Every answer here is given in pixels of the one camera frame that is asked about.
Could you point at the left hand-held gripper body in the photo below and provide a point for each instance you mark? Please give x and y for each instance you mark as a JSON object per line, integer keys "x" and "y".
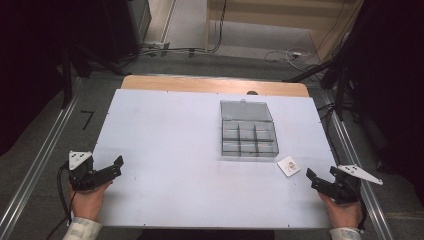
{"x": 79, "y": 173}

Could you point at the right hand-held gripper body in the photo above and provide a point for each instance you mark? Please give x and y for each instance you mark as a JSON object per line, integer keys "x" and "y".
{"x": 348, "y": 190}

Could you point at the small white square card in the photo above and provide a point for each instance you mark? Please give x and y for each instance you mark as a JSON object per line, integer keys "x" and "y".
{"x": 288, "y": 166}

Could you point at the clear plastic compartment box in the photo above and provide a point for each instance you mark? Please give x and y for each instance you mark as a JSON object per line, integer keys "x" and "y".
{"x": 248, "y": 133}

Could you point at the person's right hand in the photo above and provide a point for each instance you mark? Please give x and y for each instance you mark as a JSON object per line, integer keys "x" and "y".
{"x": 343, "y": 215}

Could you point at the person's left hand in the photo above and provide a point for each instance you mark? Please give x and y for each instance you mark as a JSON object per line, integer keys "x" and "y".
{"x": 87, "y": 203}

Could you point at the black metal stand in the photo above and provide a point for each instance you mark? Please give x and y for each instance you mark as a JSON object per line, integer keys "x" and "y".
{"x": 340, "y": 83}

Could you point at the dark curtain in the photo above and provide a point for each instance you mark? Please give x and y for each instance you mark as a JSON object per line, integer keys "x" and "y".
{"x": 393, "y": 83}
{"x": 30, "y": 66}

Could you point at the metal floor rail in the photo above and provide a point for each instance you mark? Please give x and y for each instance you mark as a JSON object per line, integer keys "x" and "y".
{"x": 360, "y": 173}
{"x": 36, "y": 156}

